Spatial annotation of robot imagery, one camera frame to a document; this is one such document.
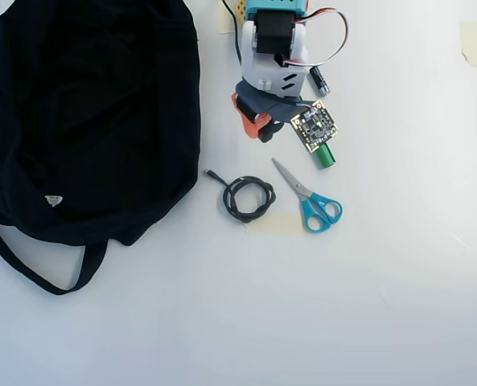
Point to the beige masking tape strip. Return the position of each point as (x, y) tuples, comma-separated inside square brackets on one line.
[(472, 44), (286, 223)]

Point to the square camera circuit board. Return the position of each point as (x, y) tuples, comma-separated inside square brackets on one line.
[(314, 126)]

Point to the black cylinder with silver end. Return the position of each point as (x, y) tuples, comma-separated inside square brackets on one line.
[(319, 80)]

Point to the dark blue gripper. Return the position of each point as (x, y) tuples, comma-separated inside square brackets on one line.
[(249, 113)]

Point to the black marker with green cap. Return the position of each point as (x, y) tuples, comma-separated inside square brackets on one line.
[(326, 157)]

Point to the white and teal robot arm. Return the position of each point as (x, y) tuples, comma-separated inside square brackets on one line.
[(262, 68)]

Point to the yellow dotted block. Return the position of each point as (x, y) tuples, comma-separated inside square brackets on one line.
[(241, 9)]

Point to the black fabric bag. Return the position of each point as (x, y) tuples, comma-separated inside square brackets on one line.
[(89, 120)]

